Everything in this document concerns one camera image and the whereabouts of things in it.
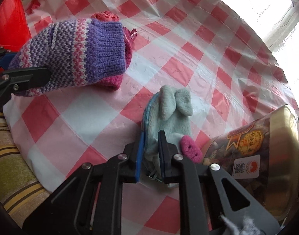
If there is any pink checkered tablecloth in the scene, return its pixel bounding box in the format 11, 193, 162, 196
4, 0, 299, 235

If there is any red scrunchie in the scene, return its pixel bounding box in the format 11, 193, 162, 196
91, 11, 120, 22

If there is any purple striped knitted pouch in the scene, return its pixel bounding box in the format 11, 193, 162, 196
9, 18, 123, 97

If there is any striped sofa cushion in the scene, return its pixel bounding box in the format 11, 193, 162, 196
0, 112, 50, 220

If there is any red plastic container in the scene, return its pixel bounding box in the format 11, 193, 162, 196
0, 0, 31, 74

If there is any glass jar gold lid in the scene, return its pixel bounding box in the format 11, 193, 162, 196
201, 105, 299, 221

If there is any magenta knitted glove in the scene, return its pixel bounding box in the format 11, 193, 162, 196
95, 27, 137, 91

